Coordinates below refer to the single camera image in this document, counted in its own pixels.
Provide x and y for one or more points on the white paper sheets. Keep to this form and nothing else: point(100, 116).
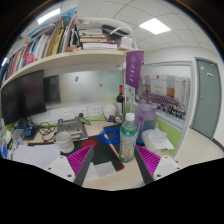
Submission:
point(36, 155)

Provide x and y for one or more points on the black computer monitor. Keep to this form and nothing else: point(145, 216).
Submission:
point(23, 96)

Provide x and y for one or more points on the white lidded jar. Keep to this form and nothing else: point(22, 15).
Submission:
point(110, 111)

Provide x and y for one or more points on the large purple water jug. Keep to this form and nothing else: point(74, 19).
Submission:
point(146, 116)

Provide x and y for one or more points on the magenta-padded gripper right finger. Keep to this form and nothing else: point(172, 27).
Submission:
point(149, 160)

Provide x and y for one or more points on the black red-edged desk mat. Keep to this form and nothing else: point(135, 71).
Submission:
point(103, 153)

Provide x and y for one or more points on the long ceiling light panel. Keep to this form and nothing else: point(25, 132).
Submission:
point(48, 16)

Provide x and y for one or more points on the purple hanging banner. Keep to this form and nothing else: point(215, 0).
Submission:
point(134, 68)

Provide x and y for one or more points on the dark wine bottle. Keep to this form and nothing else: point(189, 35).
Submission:
point(120, 100)

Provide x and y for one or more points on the grey sheet on mat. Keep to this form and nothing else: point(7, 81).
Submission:
point(101, 170)

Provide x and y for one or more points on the white tissue pack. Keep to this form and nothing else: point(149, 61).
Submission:
point(156, 140)

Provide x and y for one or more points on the grey metal laptop stand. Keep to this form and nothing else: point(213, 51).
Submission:
point(71, 128)

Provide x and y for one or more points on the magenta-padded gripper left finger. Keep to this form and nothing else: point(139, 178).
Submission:
point(80, 160)

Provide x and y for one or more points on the small blue device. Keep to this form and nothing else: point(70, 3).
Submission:
point(29, 132)

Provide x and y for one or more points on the square ceiling light panel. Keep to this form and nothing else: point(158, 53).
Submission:
point(155, 26)

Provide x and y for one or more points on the grey-green door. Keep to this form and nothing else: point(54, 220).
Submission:
point(206, 98)

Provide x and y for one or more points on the large group photo poster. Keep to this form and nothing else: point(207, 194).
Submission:
point(166, 95)

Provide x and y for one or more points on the white patterned paper cup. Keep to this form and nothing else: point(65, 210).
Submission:
point(64, 141)

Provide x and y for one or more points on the green-labelled clear drink bottle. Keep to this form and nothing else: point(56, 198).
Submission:
point(128, 140)

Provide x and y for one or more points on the white wall power outlet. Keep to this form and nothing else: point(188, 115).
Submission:
point(96, 110)
point(81, 111)
point(67, 114)

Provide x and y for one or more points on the flat round red coaster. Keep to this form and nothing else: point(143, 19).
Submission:
point(88, 143)

